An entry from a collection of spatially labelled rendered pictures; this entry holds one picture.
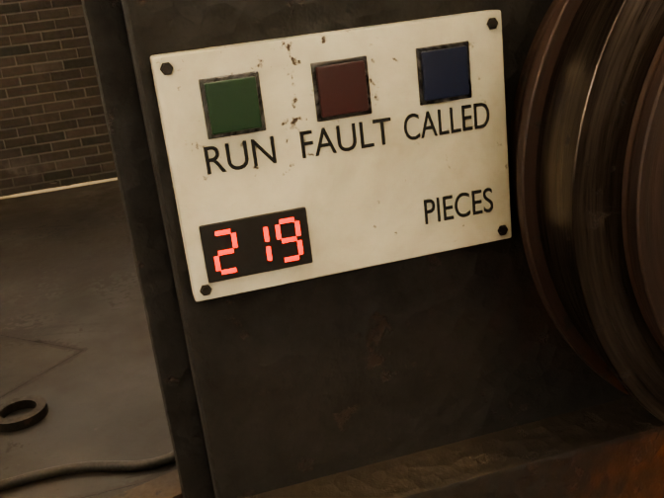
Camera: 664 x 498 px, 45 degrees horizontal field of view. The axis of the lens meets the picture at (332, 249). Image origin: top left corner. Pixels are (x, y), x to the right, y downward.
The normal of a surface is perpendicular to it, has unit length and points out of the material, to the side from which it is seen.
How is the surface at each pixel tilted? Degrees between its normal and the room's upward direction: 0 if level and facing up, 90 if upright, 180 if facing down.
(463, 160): 90
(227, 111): 90
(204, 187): 90
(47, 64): 90
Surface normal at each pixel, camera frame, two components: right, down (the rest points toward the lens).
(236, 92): 0.26, 0.27
